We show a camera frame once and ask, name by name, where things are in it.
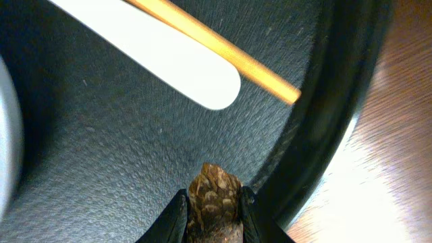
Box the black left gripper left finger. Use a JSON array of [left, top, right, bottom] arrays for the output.
[[136, 189, 188, 243]]

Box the round black tray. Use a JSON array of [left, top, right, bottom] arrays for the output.
[[1, 1, 392, 242]]

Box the brown pine cone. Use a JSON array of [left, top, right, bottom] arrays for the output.
[[186, 163, 244, 243]]

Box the grey round plate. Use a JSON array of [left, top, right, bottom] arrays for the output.
[[1, 60, 24, 217]]

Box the wooden chopstick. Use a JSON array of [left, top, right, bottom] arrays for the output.
[[127, 0, 301, 105]]

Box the white plastic fork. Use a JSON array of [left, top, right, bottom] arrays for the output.
[[51, 0, 241, 110]]

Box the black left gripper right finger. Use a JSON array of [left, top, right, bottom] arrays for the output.
[[240, 186, 295, 243]]

